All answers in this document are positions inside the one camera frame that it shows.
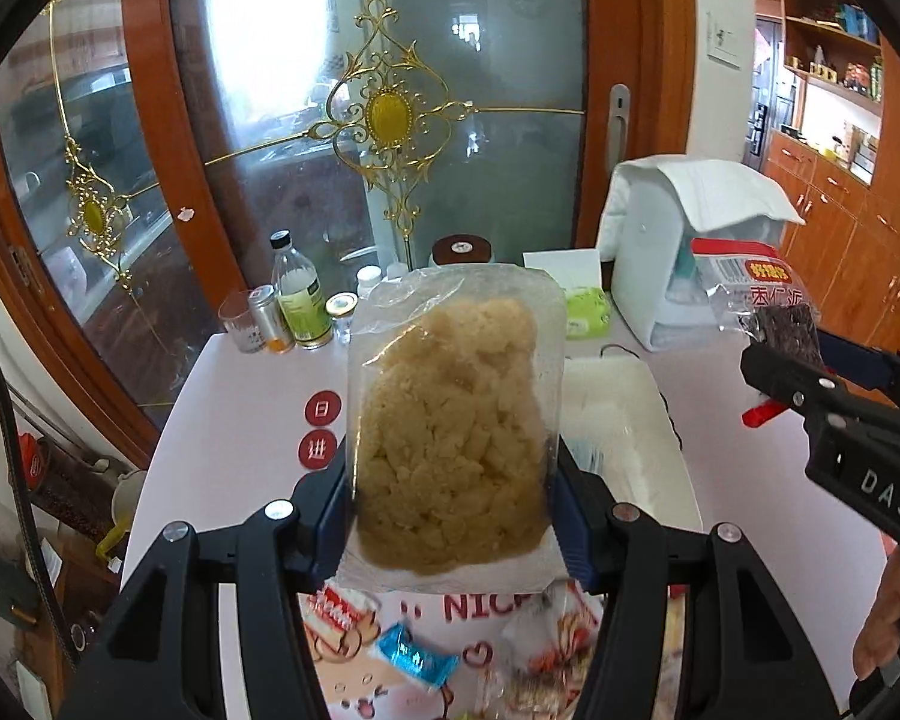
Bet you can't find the small jar gold lid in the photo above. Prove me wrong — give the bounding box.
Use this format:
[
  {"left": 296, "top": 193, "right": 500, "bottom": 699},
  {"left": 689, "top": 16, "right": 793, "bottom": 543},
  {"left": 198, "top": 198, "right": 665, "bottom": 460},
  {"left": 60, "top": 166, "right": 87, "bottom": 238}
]
[{"left": 325, "top": 292, "right": 359, "bottom": 347}]

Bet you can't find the wooden shelf cabinet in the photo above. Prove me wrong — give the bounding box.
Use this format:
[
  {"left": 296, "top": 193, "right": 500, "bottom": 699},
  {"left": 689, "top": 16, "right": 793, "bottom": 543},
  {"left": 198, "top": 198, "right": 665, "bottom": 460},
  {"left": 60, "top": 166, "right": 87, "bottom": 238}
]
[{"left": 750, "top": 0, "right": 900, "bottom": 365}]

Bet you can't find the white plastic storage bin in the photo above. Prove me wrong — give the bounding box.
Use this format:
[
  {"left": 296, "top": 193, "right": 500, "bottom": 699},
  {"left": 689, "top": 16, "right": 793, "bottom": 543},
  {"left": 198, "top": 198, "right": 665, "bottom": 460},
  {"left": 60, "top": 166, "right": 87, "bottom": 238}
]
[{"left": 562, "top": 355, "right": 704, "bottom": 535}]

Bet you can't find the canister with brown lid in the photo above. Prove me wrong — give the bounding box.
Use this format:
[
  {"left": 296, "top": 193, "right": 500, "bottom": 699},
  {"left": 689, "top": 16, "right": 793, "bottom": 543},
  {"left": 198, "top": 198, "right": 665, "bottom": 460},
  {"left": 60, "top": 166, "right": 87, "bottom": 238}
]
[{"left": 430, "top": 235, "right": 494, "bottom": 269}]

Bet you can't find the clear bottle green label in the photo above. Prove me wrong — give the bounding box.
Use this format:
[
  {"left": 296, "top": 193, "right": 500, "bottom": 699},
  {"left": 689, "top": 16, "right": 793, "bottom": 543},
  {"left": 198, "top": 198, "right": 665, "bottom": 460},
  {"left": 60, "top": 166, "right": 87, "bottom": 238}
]
[{"left": 268, "top": 230, "right": 332, "bottom": 351}]

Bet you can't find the blue candy packet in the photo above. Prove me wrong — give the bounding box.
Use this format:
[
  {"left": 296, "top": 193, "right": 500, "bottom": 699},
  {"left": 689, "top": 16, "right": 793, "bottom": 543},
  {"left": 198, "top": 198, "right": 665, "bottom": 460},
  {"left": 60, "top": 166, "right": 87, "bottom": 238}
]
[{"left": 373, "top": 621, "right": 460, "bottom": 692}]

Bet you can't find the silver door handle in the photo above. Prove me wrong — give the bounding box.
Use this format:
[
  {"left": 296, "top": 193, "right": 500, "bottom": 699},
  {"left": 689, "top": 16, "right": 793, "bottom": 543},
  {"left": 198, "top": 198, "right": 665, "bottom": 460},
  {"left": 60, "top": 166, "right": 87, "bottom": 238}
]
[{"left": 606, "top": 84, "right": 632, "bottom": 170}]

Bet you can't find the green tissue pack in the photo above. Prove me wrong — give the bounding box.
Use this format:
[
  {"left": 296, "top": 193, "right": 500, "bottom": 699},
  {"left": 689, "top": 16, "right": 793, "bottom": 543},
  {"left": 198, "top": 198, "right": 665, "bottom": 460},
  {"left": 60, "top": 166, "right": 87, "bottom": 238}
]
[{"left": 523, "top": 246, "right": 614, "bottom": 340}]

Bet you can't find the black cable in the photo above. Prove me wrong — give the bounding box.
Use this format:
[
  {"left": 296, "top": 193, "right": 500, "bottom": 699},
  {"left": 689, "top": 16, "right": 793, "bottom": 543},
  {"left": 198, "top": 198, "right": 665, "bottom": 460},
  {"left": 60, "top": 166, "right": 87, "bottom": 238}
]
[{"left": 598, "top": 343, "right": 687, "bottom": 455}]

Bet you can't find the red white snack packet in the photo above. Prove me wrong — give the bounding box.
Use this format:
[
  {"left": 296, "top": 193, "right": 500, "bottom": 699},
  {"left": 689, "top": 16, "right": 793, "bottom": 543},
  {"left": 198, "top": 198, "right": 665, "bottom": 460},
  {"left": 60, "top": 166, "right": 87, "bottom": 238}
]
[{"left": 303, "top": 583, "right": 380, "bottom": 640}]

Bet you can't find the small metal tin can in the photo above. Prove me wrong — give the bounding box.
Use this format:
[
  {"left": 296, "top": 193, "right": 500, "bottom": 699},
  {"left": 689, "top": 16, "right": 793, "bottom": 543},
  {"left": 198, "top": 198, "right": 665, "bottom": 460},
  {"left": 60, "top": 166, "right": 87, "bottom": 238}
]
[{"left": 247, "top": 285, "right": 296, "bottom": 353}]

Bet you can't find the small glass cup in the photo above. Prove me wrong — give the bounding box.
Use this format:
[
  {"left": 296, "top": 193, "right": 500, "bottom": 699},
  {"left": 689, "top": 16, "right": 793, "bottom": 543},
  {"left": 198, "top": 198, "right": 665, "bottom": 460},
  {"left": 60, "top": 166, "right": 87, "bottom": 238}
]
[{"left": 218, "top": 288, "right": 269, "bottom": 355}]

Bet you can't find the white wall switch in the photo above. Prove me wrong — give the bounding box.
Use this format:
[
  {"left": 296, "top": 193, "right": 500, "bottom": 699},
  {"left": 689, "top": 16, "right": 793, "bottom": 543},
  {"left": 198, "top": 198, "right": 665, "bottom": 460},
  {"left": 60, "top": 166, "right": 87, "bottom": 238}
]
[{"left": 707, "top": 13, "right": 742, "bottom": 70}]

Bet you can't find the clear bag of beige snack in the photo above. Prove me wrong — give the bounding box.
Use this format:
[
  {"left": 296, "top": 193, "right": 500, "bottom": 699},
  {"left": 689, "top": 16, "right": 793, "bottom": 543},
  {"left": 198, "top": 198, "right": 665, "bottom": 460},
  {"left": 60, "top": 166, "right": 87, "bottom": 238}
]
[{"left": 336, "top": 264, "right": 567, "bottom": 595}]

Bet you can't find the red clear brownie packet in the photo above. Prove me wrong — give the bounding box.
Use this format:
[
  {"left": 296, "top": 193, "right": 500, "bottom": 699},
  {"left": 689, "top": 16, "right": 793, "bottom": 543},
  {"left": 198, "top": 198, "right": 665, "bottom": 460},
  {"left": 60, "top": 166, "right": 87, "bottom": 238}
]
[{"left": 690, "top": 236, "right": 826, "bottom": 372}]

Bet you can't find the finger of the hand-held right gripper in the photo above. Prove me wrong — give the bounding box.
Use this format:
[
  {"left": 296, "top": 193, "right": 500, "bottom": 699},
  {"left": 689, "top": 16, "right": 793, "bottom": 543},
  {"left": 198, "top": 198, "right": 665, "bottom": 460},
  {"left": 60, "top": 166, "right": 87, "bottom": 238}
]
[
  {"left": 740, "top": 340, "right": 854, "bottom": 422},
  {"left": 816, "top": 328, "right": 900, "bottom": 407}
]

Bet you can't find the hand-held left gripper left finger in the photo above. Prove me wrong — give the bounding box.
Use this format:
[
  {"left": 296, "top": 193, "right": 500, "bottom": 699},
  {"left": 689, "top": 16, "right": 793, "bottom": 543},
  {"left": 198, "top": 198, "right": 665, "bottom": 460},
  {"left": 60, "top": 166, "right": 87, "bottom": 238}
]
[{"left": 56, "top": 451, "right": 357, "bottom": 720}]

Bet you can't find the large clear walnut snack packet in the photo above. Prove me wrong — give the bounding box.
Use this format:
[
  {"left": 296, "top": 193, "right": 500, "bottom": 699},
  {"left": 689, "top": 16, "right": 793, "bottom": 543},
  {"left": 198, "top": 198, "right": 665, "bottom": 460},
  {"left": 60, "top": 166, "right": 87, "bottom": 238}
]
[{"left": 487, "top": 591, "right": 610, "bottom": 720}]

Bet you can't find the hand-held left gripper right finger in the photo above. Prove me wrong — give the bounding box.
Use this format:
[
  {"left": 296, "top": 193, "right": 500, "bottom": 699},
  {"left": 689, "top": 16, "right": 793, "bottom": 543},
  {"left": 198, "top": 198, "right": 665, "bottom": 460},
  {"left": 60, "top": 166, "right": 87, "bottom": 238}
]
[{"left": 550, "top": 437, "right": 865, "bottom": 720}]

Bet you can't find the glass door gold ornament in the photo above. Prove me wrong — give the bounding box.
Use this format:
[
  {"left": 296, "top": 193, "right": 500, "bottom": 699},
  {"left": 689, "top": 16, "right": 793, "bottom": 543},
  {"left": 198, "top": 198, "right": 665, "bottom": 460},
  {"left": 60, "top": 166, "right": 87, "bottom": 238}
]
[
  {"left": 0, "top": 0, "right": 222, "bottom": 425},
  {"left": 166, "top": 0, "right": 595, "bottom": 297}
]

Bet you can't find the person's right hand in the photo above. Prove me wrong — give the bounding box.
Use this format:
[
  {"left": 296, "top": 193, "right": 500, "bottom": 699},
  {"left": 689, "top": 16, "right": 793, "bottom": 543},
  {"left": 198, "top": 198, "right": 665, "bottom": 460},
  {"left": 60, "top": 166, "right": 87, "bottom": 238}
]
[{"left": 852, "top": 556, "right": 900, "bottom": 682}]

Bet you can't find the white countertop appliance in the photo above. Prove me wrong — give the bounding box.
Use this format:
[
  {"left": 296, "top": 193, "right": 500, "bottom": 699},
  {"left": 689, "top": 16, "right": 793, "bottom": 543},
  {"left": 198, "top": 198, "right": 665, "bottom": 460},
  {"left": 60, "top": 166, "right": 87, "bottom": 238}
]
[{"left": 597, "top": 154, "right": 808, "bottom": 353}]

